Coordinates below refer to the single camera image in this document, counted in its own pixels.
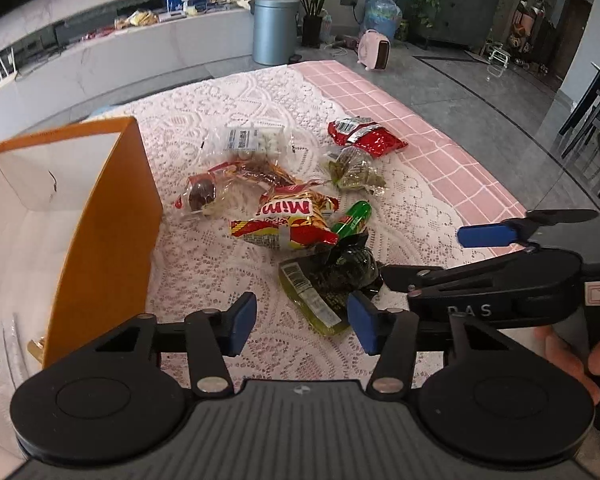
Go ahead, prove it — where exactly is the long brown snack packet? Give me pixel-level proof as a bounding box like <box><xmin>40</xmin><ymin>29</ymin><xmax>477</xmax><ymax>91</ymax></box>
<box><xmin>207</xmin><ymin>157</ymin><xmax>306</xmax><ymax>196</ymax></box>

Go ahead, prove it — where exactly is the black dining chair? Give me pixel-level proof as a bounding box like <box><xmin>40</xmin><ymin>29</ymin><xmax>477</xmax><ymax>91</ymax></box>
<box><xmin>560</xmin><ymin>57</ymin><xmax>600</xmax><ymax>199</ymax></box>

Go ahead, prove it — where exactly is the pink space heater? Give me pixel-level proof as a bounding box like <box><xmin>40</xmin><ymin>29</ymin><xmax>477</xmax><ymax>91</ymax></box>
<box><xmin>356</xmin><ymin>29</ymin><xmax>392</xmax><ymax>72</ymax></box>

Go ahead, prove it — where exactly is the dark green snack packet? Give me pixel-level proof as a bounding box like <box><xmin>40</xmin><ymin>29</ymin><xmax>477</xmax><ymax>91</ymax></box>
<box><xmin>278</xmin><ymin>232</ymin><xmax>383</xmax><ymax>337</ymax></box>

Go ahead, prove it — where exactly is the white marble tv console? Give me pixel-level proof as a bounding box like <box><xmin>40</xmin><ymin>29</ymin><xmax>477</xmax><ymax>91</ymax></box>
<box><xmin>0</xmin><ymin>7</ymin><xmax>261</xmax><ymax>128</ymax></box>

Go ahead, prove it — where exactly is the orange cardboard box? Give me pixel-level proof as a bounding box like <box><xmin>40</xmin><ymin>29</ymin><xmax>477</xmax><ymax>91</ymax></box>
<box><xmin>0</xmin><ymin>116</ymin><xmax>164</xmax><ymax>461</ymax></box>

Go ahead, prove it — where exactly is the small white stool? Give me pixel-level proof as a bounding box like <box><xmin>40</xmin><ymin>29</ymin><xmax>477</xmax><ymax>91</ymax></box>
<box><xmin>485</xmin><ymin>42</ymin><xmax>511</xmax><ymax>79</ymax></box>

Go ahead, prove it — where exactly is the green tube snack packet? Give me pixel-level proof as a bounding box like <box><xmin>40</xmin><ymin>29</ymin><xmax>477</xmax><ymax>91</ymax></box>
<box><xmin>330</xmin><ymin>200</ymin><xmax>374</xmax><ymax>239</ymax></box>

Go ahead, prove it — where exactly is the person's right hand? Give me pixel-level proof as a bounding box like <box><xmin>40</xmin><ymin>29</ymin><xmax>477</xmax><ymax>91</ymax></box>
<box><xmin>532</xmin><ymin>326</ymin><xmax>600</xmax><ymax>406</ymax></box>

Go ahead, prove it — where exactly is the dark grey cabinet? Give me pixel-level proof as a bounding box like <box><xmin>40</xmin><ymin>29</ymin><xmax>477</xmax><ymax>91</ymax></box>
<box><xmin>415</xmin><ymin>0</ymin><xmax>504</xmax><ymax>52</ymax></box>

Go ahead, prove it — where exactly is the yellow red snack bag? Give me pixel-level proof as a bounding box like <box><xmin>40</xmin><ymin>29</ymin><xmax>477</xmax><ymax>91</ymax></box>
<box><xmin>230</xmin><ymin>185</ymin><xmax>341</xmax><ymax>252</ymax></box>

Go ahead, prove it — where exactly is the round brown snack packet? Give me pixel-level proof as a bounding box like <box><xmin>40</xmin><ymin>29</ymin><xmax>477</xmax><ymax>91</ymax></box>
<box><xmin>174</xmin><ymin>172</ymin><xmax>231</xmax><ymax>217</ymax></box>

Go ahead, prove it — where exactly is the white router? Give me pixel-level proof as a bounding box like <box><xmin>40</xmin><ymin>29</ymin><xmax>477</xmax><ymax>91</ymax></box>
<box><xmin>0</xmin><ymin>50</ymin><xmax>19</xmax><ymax>84</ymax></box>

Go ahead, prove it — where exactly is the clear green snack packet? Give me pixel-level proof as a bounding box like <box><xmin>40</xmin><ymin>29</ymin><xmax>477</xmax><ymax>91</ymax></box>
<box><xmin>321</xmin><ymin>146</ymin><xmax>390</xmax><ymax>195</ymax></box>

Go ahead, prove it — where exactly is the pile of snacks on console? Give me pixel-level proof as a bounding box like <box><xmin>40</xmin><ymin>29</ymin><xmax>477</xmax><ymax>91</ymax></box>
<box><xmin>115</xmin><ymin>10</ymin><xmax>160</xmax><ymax>30</ymax></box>

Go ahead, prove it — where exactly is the clear white-label snack packet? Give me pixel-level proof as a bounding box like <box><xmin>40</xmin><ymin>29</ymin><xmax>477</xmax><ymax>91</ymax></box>
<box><xmin>200</xmin><ymin>122</ymin><xmax>294</xmax><ymax>161</ymax></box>

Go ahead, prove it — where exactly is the blue-grey trash can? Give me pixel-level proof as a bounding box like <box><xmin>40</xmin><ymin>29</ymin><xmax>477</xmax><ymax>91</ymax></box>
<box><xmin>250</xmin><ymin>0</ymin><xmax>301</xmax><ymax>67</ymax></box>

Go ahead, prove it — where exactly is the blue water bottle with pump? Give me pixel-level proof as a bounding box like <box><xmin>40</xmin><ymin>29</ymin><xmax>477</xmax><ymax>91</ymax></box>
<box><xmin>362</xmin><ymin>0</ymin><xmax>404</xmax><ymax>44</ymax></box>

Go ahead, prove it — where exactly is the red snack packet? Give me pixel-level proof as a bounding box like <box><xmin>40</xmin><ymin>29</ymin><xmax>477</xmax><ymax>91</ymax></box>
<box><xmin>327</xmin><ymin>116</ymin><xmax>410</xmax><ymax>157</ymax></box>

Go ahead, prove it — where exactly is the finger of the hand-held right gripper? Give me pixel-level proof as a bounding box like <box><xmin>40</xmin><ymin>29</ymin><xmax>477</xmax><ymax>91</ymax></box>
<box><xmin>456</xmin><ymin>209</ymin><xmax>600</xmax><ymax>254</ymax></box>
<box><xmin>379</xmin><ymin>250</ymin><xmax>584</xmax><ymax>294</ymax></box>

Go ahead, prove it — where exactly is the pink checked tablecloth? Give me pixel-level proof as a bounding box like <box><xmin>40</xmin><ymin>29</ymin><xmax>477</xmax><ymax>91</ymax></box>
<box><xmin>287</xmin><ymin>60</ymin><xmax>531</xmax><ymax>252</ymax></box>

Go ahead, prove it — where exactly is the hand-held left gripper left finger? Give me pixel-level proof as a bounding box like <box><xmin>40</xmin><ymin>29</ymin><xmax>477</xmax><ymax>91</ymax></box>
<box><xmin>94</xmin><ymin>291</ymin><xmax>258</xmax><ymax>400</ymax></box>

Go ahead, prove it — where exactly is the potted long-leaf plant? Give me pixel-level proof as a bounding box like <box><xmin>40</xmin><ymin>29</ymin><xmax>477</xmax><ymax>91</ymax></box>
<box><xmin>275</xmin><ymin>0</ymin><xmax>366</xmax><ymax>49</ymax></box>

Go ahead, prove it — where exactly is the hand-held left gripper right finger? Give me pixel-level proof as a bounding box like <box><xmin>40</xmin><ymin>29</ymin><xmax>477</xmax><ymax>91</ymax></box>
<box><xmin>346</xmin><ymin>291</ymin><xmax>516</xmax><ymax>401</ymax></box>

